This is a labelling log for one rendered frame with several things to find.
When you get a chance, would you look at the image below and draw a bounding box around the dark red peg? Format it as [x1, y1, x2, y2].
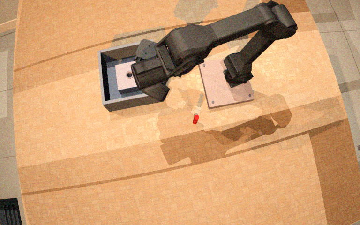
[193, 115, 199, 124]

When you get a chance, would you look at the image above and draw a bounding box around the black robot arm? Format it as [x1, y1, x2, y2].
[131, 1, 298, 90]

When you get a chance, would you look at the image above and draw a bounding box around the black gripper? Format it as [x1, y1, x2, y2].
[141, 77, 170, 102]

